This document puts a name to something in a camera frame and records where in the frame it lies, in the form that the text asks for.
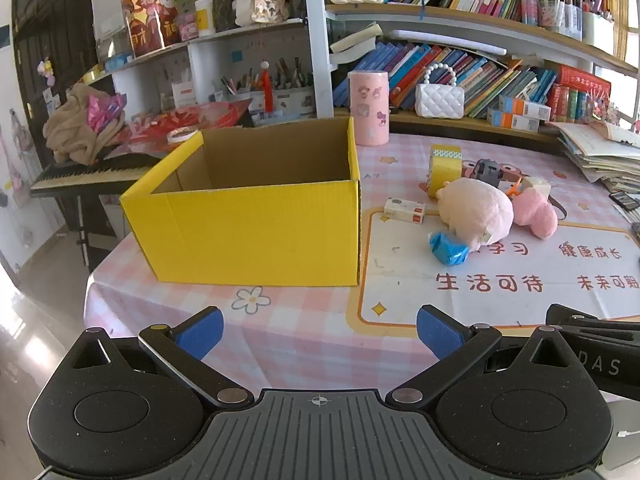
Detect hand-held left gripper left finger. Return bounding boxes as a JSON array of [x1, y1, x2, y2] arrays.
[[65, 306, 253, 408]]

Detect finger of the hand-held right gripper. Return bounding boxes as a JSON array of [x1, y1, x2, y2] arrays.
[[546, 303, 640, 343]]

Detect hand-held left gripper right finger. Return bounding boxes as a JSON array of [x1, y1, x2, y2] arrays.
[[385, 305, 576, 408]]

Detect blue packet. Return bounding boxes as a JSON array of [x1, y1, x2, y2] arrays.
[[430, 231, 471, 267]]

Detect small pink plush toy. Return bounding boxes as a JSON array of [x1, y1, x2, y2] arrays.
[[511, 191, 558, 238]]

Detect yellow cardboard box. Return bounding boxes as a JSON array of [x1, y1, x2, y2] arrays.
[[119, 116, 362, 288]]

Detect large pink plush pig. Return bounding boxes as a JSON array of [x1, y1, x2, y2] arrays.
[[434, 177, 515, 251]]

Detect small white pouch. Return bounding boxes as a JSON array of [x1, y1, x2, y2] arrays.
[[520, 176, 552, 198]]

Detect pink checked tablecloth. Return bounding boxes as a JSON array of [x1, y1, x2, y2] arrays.
[[84, 132, 640, 391]]

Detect small white orange box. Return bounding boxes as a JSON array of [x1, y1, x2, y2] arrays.
[[384, 197, 426, 223]]

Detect black keyboard stand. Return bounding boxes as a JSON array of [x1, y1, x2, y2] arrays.
[[75, 195, 103, 271]]

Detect yellow tape roll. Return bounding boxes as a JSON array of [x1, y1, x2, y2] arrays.
[[426, 143, 462, 198]]

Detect stack of papers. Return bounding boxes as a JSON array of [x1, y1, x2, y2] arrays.
[[550, 120, 640, 196]]

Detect small grey gadget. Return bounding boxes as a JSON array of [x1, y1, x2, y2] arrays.
[[472, 158, 503, 187]]

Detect black piano keyboard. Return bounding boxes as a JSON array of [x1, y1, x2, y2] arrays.
[[30, 152, 168, 196]]

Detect white orange carton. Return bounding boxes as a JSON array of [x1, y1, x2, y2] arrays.
[[498, 95, 552, 122], [487, 108, 542, 133]]

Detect red paper decorations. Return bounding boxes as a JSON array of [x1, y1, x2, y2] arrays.
[[107, 99, 253, 153]]

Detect thick red book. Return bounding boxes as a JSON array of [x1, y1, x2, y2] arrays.
[[547, 65, 612, 123]]

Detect white quilted pearl handbag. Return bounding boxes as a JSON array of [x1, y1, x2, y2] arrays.
[[416, 62, 465, 120]]

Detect pink cylindrical canister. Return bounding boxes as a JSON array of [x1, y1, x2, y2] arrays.
[[347, 70, 391, 147]]

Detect white red small box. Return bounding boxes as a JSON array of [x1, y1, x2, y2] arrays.
[[171, 80, 196, 108]]

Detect brown crumpled cloth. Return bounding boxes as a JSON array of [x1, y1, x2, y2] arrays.
[[42, 82, 126, 163]]

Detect pink foil wrapper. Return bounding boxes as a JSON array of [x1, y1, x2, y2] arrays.
[[86, 94, 126, 133]]

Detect white desk pen organizer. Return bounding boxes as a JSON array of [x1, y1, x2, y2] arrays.
[[220, 57, 315, 112]]

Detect long row of books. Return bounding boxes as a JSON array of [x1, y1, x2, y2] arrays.
[[332, 40, 613, 123]]

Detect red bottle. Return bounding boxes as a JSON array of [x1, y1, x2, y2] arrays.
[[257, 60, 276, 113]]

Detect white pen holder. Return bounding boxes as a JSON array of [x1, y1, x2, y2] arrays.
[[582, 7, 616, 52]]

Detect white shelf unit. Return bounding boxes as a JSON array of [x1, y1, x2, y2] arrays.
[[90, 0, 640, 136]]

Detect cream lying books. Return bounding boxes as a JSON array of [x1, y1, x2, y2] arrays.
[[327, 22, 383, 63]]

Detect white yellow bottle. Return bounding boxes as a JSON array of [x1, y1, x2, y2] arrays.
[[194, 0, 216, 37]]

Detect dark door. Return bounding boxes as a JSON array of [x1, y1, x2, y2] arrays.
[[10, 0, 98, 111]]

